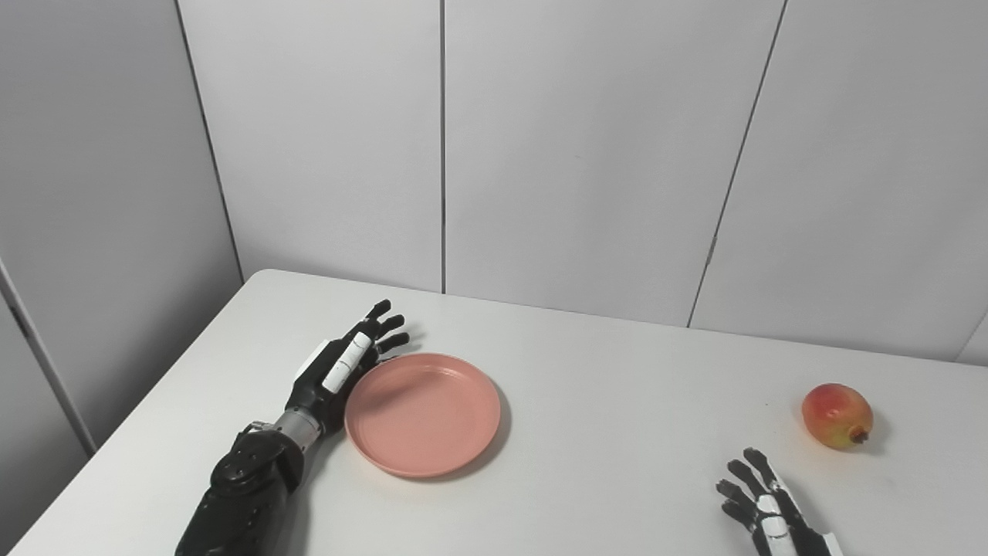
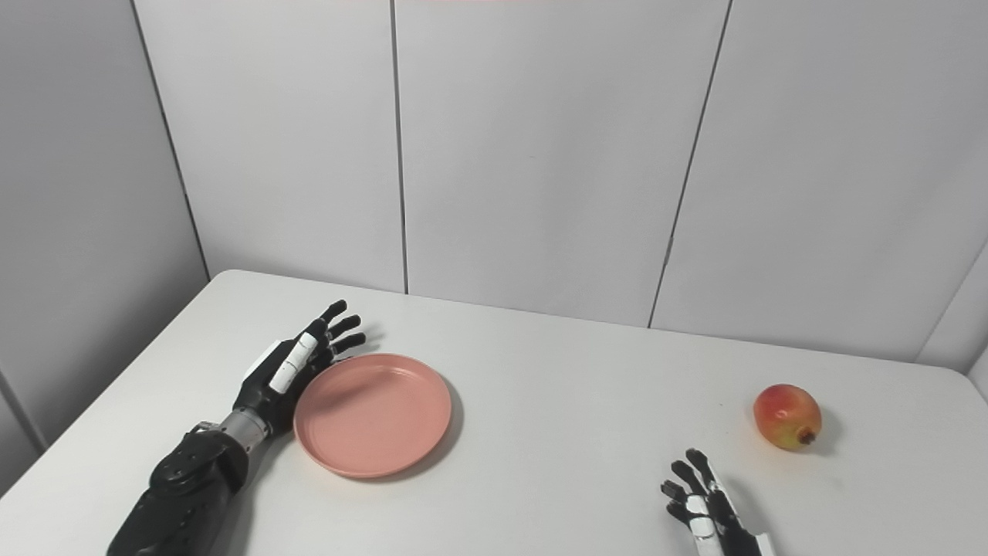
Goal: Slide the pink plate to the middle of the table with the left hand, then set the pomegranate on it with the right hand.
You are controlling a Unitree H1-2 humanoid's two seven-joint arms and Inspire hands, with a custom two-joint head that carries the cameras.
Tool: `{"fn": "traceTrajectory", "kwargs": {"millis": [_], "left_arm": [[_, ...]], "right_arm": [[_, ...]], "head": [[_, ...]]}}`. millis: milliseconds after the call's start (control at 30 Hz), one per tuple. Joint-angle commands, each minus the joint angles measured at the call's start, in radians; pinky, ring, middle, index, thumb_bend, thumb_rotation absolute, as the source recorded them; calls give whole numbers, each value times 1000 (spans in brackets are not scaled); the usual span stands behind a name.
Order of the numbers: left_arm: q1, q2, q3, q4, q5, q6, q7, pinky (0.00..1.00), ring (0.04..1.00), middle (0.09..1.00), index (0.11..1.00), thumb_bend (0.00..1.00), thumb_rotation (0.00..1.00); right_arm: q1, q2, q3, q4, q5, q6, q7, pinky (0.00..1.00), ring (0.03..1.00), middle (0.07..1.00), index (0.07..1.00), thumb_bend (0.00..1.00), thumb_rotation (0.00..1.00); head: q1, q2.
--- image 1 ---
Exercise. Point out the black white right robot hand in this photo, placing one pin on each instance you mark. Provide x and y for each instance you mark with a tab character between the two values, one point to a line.
795	537

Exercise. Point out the pink round plate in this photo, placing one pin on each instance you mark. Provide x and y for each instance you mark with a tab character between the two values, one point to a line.
423	413

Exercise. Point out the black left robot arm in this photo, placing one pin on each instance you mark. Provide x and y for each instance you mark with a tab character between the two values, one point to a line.
239	494

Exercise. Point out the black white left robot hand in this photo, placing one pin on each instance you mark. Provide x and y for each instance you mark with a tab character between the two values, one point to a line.
316	394

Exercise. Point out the red yellow pomegranate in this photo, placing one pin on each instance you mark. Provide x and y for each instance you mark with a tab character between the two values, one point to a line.
834	413

